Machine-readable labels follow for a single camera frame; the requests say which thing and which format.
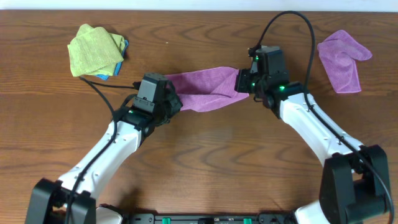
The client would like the purple cloth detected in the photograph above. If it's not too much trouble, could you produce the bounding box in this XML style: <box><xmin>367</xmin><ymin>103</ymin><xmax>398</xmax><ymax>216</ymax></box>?
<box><xmin>317</xmin><ymin>30</ymin><xmax>373</xmax><ymax>94</ymax></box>
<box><xmin>165</xmin><ymin>67</ymin><xmax>249</xmax><ymax>112</ymax></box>

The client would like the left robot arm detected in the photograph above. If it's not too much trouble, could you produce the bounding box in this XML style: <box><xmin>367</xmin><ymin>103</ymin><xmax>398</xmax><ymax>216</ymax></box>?
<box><xmin>25</xmin><ymin>81</ymin><xmax>182</xmax><ymax>223</ymax></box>

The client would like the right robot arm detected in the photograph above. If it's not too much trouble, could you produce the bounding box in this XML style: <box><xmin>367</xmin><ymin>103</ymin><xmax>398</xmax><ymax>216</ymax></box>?
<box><xmin>235</xmin><ymin>69</ymin><xmax>394</xmax><ymax>223</ymax></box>

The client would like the blue folded cloth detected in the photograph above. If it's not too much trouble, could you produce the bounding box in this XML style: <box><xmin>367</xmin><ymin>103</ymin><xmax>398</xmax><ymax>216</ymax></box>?
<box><xmin>95</xmin><ymin>40</ymin><xmax>129</xmax><ymax>80</ymax></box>

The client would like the green folded cloth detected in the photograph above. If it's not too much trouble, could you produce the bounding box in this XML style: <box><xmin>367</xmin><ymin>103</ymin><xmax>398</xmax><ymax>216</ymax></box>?
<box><xmin>67</xmin><ymin>24</ymin><xmax>126</xmax><ymax>77</ymax></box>

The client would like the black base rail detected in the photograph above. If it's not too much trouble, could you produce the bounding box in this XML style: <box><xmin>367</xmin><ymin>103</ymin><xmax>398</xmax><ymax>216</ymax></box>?
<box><xmin>125</xmin><ymin>213</ymin><xmax>297</xmax><ymax>224</ymax></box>

